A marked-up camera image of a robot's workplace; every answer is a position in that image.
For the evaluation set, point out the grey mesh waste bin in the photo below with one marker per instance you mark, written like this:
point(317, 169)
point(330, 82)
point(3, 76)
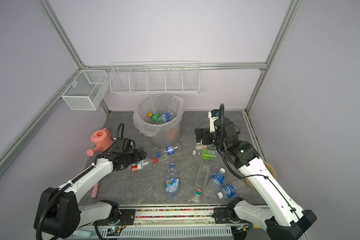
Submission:
point(161, 140)

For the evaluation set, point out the small crushed blue bottle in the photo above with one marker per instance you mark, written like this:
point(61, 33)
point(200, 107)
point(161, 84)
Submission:
point(168, 151)

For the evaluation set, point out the red label clear bottle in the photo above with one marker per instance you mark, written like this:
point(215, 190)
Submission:
point(140, 165)

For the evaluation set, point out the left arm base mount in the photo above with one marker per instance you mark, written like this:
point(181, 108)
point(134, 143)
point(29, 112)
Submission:
point(125, 217)

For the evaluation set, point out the purple spoon pink handle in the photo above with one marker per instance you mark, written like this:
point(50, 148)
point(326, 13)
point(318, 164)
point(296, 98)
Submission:
point(95, 191)

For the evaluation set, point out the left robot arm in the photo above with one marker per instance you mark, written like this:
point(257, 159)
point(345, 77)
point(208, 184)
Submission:
point(59, 212)

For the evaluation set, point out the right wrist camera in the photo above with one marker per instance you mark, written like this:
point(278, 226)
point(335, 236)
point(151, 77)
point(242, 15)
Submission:
point(213, 116)

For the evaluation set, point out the teal toy shovel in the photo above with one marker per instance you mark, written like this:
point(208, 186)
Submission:
point(83, 233)

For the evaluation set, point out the small white mesh basket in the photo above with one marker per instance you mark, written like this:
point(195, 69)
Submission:
point(87, 90)

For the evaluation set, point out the pink watering can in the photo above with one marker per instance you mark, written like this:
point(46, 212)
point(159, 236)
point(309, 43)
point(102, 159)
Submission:
point(102, 140)

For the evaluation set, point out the lime green label bottle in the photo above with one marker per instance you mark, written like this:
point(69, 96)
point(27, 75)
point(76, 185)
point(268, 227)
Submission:
point(209, 155)

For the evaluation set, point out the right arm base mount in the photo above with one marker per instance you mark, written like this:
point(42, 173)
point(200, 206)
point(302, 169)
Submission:
point(226, 216)

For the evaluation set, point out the long white wire shelf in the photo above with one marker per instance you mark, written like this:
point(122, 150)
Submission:
point(155, 77)

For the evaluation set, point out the blue cartoon label water bottle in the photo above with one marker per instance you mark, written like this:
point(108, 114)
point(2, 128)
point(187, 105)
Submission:
point(172, 180)

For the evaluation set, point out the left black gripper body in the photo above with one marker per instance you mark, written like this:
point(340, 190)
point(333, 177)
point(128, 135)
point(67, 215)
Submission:
point(131, 157)

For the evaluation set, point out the Pocari Sweat bottle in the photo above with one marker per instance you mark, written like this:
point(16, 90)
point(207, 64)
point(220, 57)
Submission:
point(165, 118)

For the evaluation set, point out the green Sprite bottle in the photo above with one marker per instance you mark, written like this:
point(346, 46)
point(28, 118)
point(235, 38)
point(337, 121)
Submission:
point(153, 117)

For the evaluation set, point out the orange NFC juice bottle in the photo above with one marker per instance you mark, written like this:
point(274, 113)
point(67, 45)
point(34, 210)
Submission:
point(173, 135)

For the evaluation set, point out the blue label bottle right front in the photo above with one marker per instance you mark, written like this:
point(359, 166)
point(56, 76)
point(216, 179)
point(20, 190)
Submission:
point(231, 190)

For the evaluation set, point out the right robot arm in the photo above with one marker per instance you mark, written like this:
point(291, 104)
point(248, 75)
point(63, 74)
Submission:
point(284, 219)

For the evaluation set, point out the bird label tea bottle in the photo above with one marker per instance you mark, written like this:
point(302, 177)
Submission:
point(205, 147)

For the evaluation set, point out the clear plastic bin liner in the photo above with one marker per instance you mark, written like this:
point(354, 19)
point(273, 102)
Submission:
point(159, 104)

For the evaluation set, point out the tall clear bottle green-red cap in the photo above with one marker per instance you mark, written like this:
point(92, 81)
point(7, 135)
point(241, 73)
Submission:
point(201, 182)

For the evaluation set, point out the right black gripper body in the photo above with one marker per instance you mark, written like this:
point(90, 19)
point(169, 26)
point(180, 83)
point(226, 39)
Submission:
point(210, 138)

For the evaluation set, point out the potted green plant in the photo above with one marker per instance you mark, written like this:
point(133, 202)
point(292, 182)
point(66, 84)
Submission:
point(269, 168)

